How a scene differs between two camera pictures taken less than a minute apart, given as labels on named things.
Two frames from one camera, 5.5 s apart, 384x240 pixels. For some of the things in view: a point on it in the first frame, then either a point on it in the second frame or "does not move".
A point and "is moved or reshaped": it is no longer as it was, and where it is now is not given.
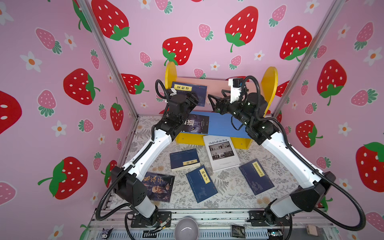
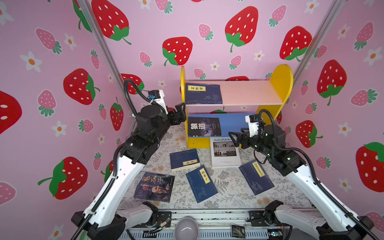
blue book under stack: (184, 159) does not move
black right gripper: (221, 100) → (245, 136)
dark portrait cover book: (159, 187) does not move
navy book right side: (256, 177) does not move
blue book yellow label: (201, 184) does not move
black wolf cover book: (196, 123) is moved or reshaped
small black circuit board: (238, 231) does not move
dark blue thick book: (183, 88) is moved or reshaped
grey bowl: (186, 228) does not move
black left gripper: (193, 101) → (179, 116)
